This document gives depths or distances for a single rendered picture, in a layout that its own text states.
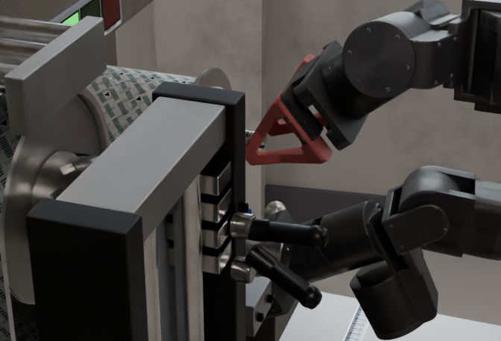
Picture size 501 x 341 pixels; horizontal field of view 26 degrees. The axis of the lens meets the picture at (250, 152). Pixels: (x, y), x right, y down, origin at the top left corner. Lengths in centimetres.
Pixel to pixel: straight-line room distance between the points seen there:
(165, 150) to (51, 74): 10
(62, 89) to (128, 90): 31
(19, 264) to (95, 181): 19
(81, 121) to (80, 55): 10
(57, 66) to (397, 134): 253
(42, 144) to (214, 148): 15
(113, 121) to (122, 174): 40
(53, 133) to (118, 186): 20
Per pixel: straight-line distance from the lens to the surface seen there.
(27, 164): 68
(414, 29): 81
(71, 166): 70
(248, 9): 294
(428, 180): 99
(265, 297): 98
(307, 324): 133
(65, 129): 72
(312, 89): 87
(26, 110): 60
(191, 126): 57
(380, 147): 314
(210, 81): 94
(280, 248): 92
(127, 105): 93
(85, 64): 66
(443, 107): 307
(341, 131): 88
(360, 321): 134
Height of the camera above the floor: 169
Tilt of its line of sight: 27 degrees down
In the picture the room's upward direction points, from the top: straight up
